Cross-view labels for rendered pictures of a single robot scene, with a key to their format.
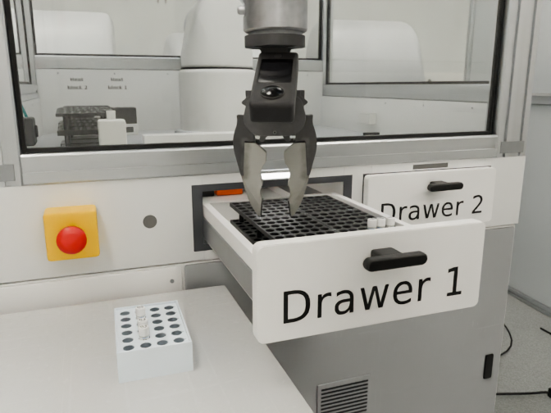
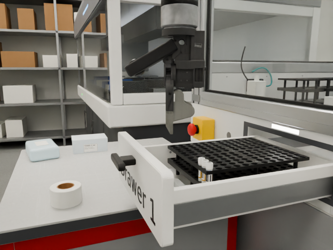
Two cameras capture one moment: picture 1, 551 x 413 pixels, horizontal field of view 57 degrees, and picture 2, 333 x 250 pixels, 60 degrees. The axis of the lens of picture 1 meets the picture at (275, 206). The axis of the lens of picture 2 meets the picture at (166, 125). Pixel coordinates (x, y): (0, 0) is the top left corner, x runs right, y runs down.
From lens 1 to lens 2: 0.85 m
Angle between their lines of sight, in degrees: 87
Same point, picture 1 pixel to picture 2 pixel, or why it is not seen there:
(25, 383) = not seen: hidden behind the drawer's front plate
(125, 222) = (221, 132)
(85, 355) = not seen: hidden behind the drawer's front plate
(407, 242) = (139, 161)
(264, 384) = (127, 202)
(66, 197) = (209, 113)
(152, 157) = (231, 100)
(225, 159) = (260, 109)
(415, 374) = not seen: outside the picture
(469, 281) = (157, 220)
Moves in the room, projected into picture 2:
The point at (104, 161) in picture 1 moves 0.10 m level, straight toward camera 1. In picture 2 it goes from (218, 98) to (188, 99)
